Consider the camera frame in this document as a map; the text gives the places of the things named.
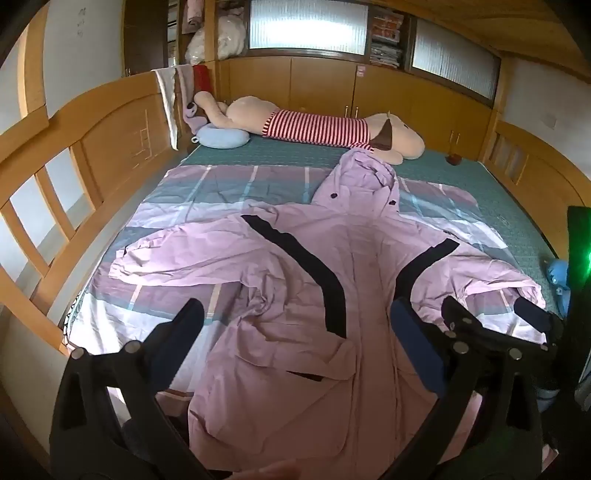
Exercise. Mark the blue plush toy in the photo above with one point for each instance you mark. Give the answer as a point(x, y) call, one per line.
point(557, 281)

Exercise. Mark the white towel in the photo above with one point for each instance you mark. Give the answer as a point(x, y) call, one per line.
point(167, 101)

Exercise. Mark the pink sticker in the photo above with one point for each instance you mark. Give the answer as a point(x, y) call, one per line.
point(361, 70)

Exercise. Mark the light blue neck pillow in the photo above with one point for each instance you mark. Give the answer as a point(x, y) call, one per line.
point(221, 137)

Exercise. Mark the small purple plush toy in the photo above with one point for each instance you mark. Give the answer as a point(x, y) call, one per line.
point(194, 115)

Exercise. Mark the pink towel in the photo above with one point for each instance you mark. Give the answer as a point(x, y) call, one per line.
point(184, 85)

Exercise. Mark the plaid pink grey bed sheet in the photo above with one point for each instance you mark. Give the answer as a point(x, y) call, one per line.
point(221, 184)

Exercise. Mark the frosted glass window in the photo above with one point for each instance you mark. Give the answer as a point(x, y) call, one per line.
point(307, 23)
point(455, 60)

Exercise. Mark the white bagged bedding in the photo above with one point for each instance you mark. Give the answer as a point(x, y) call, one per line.
point(226, 37)

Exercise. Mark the stack of newspapers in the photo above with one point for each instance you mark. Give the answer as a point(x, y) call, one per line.
point(387, 44)

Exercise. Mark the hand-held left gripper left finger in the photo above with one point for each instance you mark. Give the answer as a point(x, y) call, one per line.
point(178, 339)

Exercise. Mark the pink jacket with black stripes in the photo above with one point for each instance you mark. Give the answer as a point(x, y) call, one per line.
point(295, 258)

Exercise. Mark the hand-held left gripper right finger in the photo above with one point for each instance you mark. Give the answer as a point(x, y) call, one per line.
point(415, 346)

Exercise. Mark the wooden bed headboard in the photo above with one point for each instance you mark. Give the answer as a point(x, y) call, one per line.
point(106, 134)

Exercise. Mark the wooden bed footboard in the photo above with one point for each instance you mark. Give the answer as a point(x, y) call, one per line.
point(545, 170)

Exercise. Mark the red box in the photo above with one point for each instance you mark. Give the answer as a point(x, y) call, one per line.
point(204, 78)

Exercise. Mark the wooden wall cabinets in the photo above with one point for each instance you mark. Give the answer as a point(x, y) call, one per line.
point(323, 83)

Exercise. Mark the large plush dog striped shirt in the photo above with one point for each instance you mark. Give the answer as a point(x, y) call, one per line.
point(314, 127)

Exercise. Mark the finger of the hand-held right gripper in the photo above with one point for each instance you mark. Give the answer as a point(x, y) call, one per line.
point(461, 318)

